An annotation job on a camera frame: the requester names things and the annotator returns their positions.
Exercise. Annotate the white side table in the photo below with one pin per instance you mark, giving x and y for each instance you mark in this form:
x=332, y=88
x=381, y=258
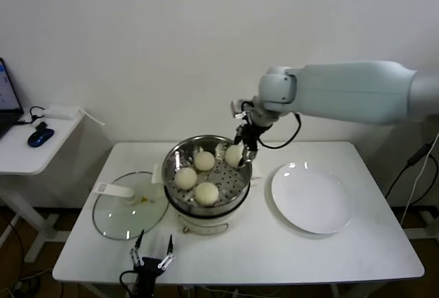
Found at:
x=20, y=157

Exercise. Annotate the white desk foot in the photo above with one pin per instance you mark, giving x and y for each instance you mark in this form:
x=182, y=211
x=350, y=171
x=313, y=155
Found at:
x=423, y=224

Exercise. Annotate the white electric cooker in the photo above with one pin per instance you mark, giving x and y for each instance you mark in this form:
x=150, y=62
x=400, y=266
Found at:
x=202, y=222

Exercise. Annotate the thin white stick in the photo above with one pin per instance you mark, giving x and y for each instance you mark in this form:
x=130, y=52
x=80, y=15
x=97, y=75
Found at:
x=92, y=118

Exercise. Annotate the stainless steel steamer basket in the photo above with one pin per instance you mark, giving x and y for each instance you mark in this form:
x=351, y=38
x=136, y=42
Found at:
x=233, y=181

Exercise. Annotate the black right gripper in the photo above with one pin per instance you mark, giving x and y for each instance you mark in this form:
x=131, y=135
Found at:
x=250, y=136

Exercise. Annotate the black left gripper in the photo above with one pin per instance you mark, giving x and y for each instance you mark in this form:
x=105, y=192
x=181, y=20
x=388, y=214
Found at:
x=149, y=270

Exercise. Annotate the white power adapter box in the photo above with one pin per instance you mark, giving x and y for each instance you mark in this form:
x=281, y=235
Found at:
x=59, y=112

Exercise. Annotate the white steamed baozi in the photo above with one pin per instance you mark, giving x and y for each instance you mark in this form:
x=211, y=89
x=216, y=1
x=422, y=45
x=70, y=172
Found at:
x=186, y=178
x=206, y=193
x=233, y=154
x=204, y=160

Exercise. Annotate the round glass pot lid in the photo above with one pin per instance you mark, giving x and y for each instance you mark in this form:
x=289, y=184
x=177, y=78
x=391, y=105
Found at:
x=113, y=208

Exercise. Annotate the black laptop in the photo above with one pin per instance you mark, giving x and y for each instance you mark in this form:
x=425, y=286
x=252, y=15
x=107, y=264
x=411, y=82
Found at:
x=8, y=99

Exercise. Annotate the small yellow sticker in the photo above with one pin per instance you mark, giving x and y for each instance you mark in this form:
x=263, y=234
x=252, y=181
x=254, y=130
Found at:
x=145, y=200

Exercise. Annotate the white round plate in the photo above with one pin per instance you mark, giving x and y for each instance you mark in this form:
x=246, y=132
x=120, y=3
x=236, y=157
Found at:
x=308, y=198

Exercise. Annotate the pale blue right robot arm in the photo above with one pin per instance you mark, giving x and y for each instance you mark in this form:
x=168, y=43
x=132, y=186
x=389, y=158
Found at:
x=343, y=88

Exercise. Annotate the blue computer mouse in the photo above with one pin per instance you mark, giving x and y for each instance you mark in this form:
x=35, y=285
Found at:
x=40, y=138

